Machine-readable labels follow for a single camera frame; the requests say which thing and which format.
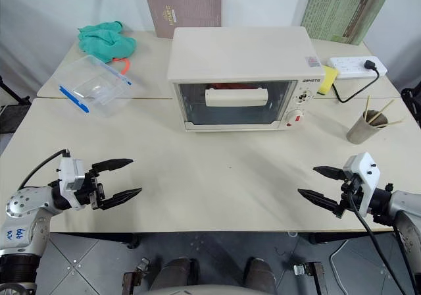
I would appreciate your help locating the black stand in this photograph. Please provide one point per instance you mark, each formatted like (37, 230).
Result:
(11, 97)

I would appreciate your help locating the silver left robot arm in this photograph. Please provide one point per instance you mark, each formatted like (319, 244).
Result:
(28, 203)

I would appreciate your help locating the metal cup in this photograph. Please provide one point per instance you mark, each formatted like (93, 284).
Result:
(363, 130)

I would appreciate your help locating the wooden chopstick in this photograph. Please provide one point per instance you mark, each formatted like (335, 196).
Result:
(367, 105)
(393, 122)
(383, 110)

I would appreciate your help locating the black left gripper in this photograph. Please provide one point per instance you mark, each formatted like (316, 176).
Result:
(88, 189)

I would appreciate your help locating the green flat box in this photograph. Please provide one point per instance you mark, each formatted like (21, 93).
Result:
(338, 13)

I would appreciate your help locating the black equipment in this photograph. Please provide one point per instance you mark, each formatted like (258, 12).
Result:
(412, 105)

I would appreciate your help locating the dark rounded brown shape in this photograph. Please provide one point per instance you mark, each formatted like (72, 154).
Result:
(261, 273)
(174, 273)

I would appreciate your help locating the metal caster wheel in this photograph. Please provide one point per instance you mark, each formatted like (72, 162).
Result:
(300, 269)
(142, 264)

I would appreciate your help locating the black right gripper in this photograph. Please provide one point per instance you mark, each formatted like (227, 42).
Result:
(349, 189)

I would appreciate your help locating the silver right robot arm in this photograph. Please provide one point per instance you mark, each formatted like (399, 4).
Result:
(406, 209)

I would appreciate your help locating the yellow sponge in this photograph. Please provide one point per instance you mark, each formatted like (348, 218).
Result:
(327, 79)

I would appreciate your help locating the green cloth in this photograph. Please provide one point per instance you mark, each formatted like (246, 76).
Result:
(105, 41)

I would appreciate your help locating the cream toaster oven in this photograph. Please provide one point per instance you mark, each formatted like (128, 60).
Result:
(240, 54)

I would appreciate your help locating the white power strip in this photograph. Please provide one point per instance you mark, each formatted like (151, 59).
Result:
(348, 66)

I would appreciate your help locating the clear plastic container blue clips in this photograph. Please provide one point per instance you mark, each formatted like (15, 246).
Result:
(95, 87)

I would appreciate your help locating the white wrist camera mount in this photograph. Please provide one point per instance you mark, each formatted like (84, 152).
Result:
(68, 171)
(366, 171)

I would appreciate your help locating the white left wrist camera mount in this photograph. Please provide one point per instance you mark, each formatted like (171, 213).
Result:
(68, 171)

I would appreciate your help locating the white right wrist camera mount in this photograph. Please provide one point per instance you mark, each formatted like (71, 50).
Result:
(366, 171)

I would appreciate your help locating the brown flat box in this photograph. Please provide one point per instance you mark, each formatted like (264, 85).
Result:
(185, 10)

